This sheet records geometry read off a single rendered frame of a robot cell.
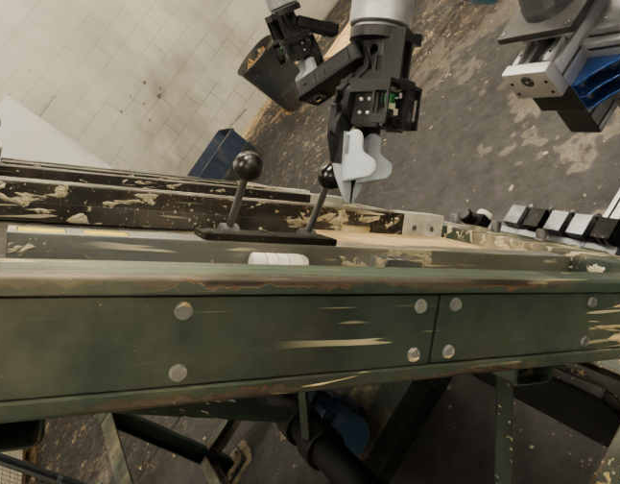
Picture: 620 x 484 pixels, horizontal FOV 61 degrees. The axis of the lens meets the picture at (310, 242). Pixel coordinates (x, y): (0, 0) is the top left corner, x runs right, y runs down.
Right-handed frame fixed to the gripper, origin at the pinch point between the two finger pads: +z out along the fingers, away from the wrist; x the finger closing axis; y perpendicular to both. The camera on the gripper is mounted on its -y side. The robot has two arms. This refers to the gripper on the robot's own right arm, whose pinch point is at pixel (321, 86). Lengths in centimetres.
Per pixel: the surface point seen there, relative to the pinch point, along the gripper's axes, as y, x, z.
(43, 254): 69, 56, -5
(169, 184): 41, -29, 10
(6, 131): 86, -348, -23
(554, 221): -28, 35, 47
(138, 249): 60, 56, 0
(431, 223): -5.9, 18.7, 38.9
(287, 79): -160, -376, 32
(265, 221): 33.2, 19.3, 17.1
